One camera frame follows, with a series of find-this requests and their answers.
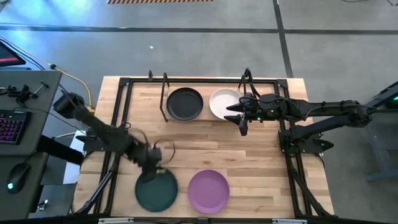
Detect monitor with red screen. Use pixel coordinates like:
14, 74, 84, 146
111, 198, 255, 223
0, 40, 27, 68

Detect yellow cable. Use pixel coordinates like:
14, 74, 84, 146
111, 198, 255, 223
49, 63, 95, 110

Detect purple round plate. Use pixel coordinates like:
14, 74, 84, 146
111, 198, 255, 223
187, 169, 231, 215

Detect dark green round plate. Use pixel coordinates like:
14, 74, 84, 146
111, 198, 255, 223
134, 167, 180, 213

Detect backlit black keyboard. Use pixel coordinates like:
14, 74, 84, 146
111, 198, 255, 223
0, 110, 31, 146

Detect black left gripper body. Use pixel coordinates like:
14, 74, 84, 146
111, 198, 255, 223
130, 146, 163, 170

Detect black bar with light strips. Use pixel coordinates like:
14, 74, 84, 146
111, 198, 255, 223
0, 217, 398, 224

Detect small metal clip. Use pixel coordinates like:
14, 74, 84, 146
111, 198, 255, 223
36, 198, 50, 213

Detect grey desk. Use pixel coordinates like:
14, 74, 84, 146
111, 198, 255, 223
0, 70, 63, 220

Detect black metal table frame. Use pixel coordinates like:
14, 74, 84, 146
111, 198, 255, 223
71, 76, 336, 218

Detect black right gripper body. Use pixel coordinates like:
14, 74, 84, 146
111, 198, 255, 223
246, 93, 290, 122

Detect black computer mouse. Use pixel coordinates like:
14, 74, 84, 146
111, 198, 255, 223
6, 162, 31, 195

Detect white paper sheet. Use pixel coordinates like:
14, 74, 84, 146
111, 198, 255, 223
63, 129, 88, 185

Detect black flat bar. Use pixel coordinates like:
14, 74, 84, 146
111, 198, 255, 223
36, 134, 85, 166

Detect white round plate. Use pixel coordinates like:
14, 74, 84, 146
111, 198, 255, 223
208, 88, 243, 121

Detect black clamp tool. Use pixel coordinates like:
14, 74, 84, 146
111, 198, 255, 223
5, 81, 50, 106

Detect black metal dish rack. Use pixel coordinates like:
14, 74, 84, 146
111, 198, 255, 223
159, 68, 261, 123

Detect black round plate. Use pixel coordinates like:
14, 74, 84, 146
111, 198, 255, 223
166, 86, 205, 123

